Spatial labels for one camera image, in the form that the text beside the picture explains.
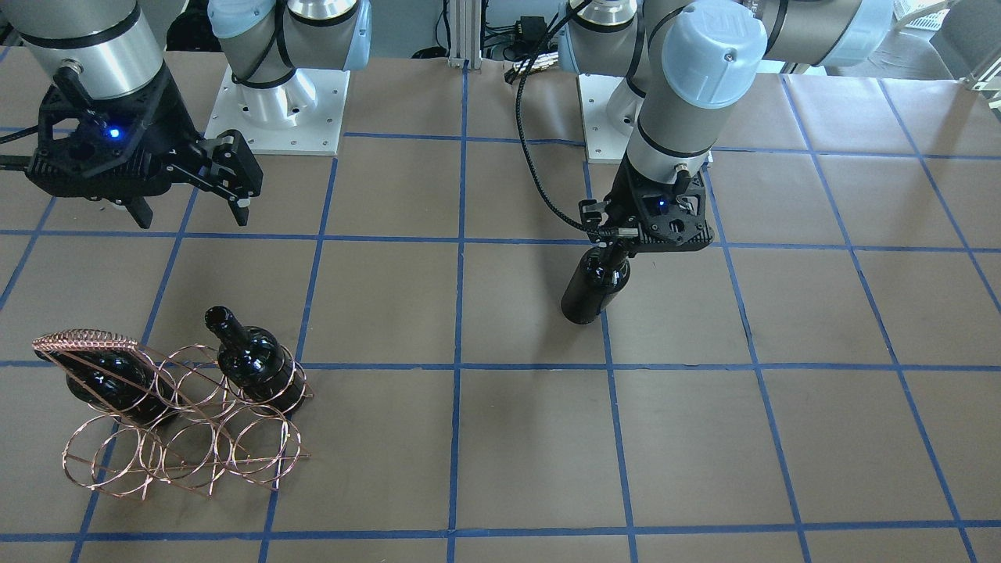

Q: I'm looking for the dark wine bottle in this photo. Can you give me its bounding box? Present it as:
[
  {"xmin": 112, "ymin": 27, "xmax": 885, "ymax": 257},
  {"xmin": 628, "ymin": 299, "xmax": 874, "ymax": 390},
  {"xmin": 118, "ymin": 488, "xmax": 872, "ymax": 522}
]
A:
[{"xmin": 560, "ymin": 245, "xmax": 630, "ymax": 325}]

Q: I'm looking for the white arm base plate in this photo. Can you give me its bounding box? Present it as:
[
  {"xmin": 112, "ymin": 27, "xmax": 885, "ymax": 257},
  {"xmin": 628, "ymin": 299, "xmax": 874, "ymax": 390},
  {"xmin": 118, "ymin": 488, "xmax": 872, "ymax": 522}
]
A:
[
  {"xmin": 577, "ymin": 73, "xmax": 712, "ymax": 165},
  {"xmin": 205, "ymin": 67, "xmax": 351, "ymax": 156}
]

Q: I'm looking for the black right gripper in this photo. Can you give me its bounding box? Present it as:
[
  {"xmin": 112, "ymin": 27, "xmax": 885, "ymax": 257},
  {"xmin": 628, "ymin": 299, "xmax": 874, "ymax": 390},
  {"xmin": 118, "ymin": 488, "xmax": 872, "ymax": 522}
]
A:
[{"xmin": 26, "ymin": 62, "xmax": 264, "ymax": 229}]

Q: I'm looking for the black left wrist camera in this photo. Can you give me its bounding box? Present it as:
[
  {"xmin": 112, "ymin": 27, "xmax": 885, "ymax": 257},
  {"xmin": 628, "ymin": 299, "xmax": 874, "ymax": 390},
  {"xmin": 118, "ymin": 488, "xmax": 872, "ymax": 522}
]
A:
[{"xmin": 578, "ymin": 199, "xmax": 623, "ymax": 245}]

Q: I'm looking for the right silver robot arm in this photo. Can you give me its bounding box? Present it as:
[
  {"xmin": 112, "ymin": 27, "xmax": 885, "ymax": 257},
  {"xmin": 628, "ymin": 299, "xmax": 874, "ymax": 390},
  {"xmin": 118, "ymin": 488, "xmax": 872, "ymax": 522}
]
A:
[{"xmin": 2, "ymin": 1, "xmax": 371, "ymax": 228}]

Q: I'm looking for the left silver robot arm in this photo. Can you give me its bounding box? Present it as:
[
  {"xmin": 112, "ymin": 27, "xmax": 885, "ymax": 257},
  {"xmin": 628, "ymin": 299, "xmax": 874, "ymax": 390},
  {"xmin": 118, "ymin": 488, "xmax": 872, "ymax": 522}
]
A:
[{"xmin": 558, "ymin": 1, "xmax": 893, "ymax": 254}]

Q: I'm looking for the copper wire wine basket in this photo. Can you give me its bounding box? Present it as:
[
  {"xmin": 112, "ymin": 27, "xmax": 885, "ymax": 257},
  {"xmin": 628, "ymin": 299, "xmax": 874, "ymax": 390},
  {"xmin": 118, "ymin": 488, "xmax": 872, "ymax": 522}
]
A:
[{"xmin": 31, "ymin": 328, "xmax": 314, "ymax": 500}]

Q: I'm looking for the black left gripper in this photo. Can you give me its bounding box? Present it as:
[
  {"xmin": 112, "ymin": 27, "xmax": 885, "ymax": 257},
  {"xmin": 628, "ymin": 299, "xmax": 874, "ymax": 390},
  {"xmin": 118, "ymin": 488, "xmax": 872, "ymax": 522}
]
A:
[{"xmin": 605, "ymin": 157, "xmax": 714, "ymax": 253}]

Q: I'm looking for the dark bottle in basket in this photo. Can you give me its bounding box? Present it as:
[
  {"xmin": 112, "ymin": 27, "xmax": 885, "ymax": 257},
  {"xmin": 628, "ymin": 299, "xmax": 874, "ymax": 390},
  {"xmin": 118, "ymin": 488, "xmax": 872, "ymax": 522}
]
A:
[
  {"xmin": 204, "ymin": 306, "xmax": 305, "ymax": 414},
  {"xmin": 36, "ymin": 350, "xmax": 175, "ymax": 428}
]

